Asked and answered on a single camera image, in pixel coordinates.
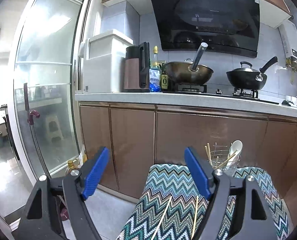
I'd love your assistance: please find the yellow cap oil bottle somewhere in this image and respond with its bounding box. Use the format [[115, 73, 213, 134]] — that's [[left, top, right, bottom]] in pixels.
[[65, 158, 81, 175]]

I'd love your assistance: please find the sliding glass door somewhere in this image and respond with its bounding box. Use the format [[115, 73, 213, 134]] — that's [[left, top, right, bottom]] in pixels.
[[13, 0, 89, 177]]

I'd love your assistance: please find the white plastic stool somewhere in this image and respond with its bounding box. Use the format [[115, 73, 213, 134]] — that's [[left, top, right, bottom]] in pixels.
[[45, 114, 63, 143]]

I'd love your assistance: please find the white storage container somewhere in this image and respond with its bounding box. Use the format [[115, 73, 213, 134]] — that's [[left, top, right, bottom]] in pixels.
[[79, 29, 133, 93]]

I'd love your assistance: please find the dark soy sauce bottle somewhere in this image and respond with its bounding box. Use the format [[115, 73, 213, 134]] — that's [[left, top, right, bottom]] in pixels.
[[160, 73, 168, 91]]

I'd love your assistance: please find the white speckled countertop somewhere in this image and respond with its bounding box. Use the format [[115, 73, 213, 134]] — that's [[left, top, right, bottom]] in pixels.
[[75, 93, 297, 118]]

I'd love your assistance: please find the white blue salt bag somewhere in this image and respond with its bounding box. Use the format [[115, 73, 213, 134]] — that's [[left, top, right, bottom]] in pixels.
[[149, 68, 161, 92]]

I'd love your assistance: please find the brown black electric kettle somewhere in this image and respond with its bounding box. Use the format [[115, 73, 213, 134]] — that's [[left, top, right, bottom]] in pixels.
[[123, 42, 150, 93]]

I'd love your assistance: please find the black wok with handle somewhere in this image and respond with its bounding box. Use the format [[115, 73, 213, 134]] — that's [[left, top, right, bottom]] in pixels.
[[227, 56, 278, 90]]

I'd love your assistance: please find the bronze wok with handle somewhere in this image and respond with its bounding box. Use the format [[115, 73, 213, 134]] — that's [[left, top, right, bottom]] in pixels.
[[164, 42, 213, 86]]

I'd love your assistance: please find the wire utensil holder basket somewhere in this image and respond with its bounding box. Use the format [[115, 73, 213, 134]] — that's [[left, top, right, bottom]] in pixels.
[[210, 142, 241, 177]]

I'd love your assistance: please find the black range hood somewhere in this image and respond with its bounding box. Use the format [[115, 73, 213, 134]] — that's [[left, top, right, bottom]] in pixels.
[[151, 0, 260, 58]]

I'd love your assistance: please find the black gas stove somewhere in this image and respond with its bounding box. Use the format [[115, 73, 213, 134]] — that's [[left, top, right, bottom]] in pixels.
[[162, 82, 281, 105]]

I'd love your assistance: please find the tall yellow cap bottle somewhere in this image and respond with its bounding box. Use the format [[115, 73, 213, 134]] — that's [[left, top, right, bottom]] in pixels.
[[151, 46, 161, 72]]

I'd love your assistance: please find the bamboo chopstick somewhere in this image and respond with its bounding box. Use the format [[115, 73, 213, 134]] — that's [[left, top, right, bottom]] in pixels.
[[151, 196, 172, 240], [191, 196, 198, 240], [204, 143, 213, 166], [215, 150, 237, 169]]

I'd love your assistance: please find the white ceramic spoon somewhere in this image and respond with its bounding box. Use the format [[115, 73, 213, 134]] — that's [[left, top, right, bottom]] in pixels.
[[228, 144, 234, 159], [227, 140, 243, 169]]

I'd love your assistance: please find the bamboo chopstick in basket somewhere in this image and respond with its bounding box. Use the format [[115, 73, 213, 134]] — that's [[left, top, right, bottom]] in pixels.
[[204, 143, 213, 166]]

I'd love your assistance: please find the white gas water heater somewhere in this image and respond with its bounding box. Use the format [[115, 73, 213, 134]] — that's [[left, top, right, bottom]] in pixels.
[[278, 20, 297, 70]]

